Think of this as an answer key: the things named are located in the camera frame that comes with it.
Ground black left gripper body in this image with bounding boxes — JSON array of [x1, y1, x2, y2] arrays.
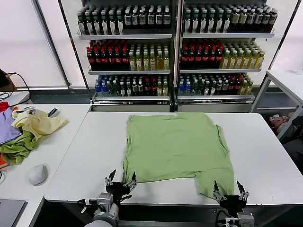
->
[[105, 181, 134, 204]]

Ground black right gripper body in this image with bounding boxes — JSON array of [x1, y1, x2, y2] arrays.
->
[[218, 195, 247, 215]]

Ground black monitor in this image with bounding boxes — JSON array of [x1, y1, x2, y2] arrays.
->
[[0, 69, 10, 87]]

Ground orange item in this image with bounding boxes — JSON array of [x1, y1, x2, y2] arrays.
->
[[0, 153, 11, 169]]

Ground olive green garment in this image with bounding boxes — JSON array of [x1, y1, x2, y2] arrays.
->
[[0, 130, 40, 166]]

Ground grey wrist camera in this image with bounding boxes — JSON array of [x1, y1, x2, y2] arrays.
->
[[236, 212, 254, 227], [96, 192, 114, 210]]

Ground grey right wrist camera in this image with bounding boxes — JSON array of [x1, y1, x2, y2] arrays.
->
[[236, 212, 254, 227]]

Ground grey window frame pole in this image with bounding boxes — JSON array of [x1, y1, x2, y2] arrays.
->
[[31, 0, 72, 89]]

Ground dark slanted frame pole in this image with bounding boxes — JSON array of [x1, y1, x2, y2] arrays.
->
[[272, 0, 303, 71]]

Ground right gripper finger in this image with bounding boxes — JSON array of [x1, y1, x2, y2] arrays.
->
[[236, 180, 250, 201], [212, 180, 227, 202]]

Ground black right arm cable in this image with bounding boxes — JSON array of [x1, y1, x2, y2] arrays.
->
[[216, 209, 229, 227]]

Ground metal drinks shelving unit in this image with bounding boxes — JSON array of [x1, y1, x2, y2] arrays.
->
[[176, 0, 276, 114], [77, 0, 178, 113]]

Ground pile of mixed clothes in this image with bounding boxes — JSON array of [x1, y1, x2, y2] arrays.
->
[[269, 113, 303, 135]]

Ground cola bottle red cap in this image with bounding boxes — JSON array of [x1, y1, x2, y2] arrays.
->
[[195, 45, 203, 69], [215, 45, 223, 69], [202, 45, 210, 69], [209, 45, 217, 69], [86, 46, 94, 71], [107, 46, 116, 71], [114, 46, 122, 71], [100, 46, 108, 71], [181, 45, 189, 69], [188, 45, 196, 69], [121, 46, 130, 71], [93, 46, 101, 71]]

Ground black window frame pole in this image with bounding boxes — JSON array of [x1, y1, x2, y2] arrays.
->
[[57, 0, 93, 105]]

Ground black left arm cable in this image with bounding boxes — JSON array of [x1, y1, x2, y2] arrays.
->
[[77, 199, 95, 213]]

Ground purple garment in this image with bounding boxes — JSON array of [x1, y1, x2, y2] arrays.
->
[[0, 107, 23, 145]]

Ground brown cardboard box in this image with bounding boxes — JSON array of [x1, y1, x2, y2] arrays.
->
[[4, 72, 18, 92]]

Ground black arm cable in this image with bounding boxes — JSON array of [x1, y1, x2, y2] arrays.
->
[[77, 199, 95, 213], [216, 209, 229, 227]]

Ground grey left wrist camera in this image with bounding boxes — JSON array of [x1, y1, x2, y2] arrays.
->
[[96, 192, 114, 210]]

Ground light green t-shirt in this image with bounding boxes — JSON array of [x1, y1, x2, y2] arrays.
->
[[122, 111, 235, 199]]

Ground white metal side table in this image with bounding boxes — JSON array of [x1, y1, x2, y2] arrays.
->
[[250, 70, 303, 142]]

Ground yellow tea bottle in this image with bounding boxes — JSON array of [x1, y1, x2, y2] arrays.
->
[[135, 50, 143, 71], [149, 50, 157, 71], [222, 49, 230, 69], [129, 50, 137, 71], [256, 49, 265, 69], [143, 50, 151, 71], [156, 50, 164, 71], [235, 49, 243, 69], [163, 50, 171, 71], [229, 49, 237, 69], [249, 49, 257, 69], [242, 49, 250, 69]]

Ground white computer mouse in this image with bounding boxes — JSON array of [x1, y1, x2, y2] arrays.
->
[[28, 164, 48, 186]]

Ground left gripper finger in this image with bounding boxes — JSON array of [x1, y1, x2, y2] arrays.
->
[[105, 169, 117, 186], [123, 171, 138, 189]]

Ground black bag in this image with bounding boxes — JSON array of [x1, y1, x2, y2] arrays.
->
[[281, 139, 303, 166]]

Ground thin black cable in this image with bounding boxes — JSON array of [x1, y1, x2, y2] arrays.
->
[[9, 72, 31, 100]]

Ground pale yellow shirt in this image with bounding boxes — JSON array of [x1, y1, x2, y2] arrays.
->
[[11, 109, 69, 143]]

